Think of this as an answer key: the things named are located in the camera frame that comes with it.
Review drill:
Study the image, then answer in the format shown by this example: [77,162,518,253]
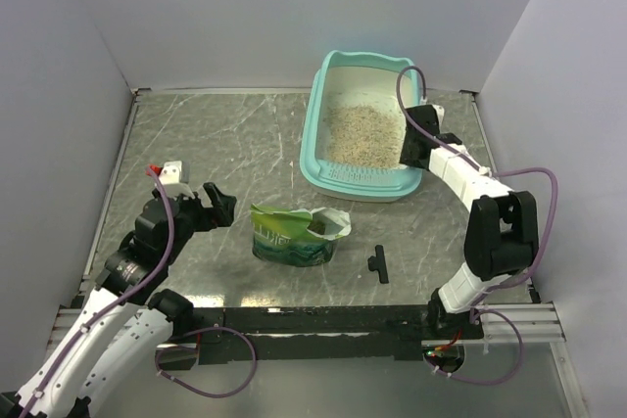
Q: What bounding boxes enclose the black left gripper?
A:
[161,181,236,264]

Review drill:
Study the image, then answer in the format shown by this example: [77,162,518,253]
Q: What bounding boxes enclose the teal cat litter box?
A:
[300,50,426,203]

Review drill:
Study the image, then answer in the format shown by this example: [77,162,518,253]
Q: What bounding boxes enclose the green cat litter bag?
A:
[250,205,352,267]

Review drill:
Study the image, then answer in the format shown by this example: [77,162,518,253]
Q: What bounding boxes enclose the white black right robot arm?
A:
[400,105,539,339]

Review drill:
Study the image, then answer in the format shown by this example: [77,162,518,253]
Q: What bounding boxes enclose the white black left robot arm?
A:
[9,179,237,417]

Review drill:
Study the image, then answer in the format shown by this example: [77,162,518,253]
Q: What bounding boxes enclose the beige cat litter granules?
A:
[323,106,403,169]

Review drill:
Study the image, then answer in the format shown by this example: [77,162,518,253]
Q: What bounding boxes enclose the small black T-shaped part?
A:
[367,245,389,284]

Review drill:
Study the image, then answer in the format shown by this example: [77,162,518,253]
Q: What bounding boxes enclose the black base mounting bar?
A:
[169,305,484,365]

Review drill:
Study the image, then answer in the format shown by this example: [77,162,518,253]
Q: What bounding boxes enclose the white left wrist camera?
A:
[159,161,195,199]

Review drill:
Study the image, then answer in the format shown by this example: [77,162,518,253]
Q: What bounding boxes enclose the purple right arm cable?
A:
[396,65,559,326]

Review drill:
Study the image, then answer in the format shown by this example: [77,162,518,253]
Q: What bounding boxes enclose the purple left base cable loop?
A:
[154,327,258,398]

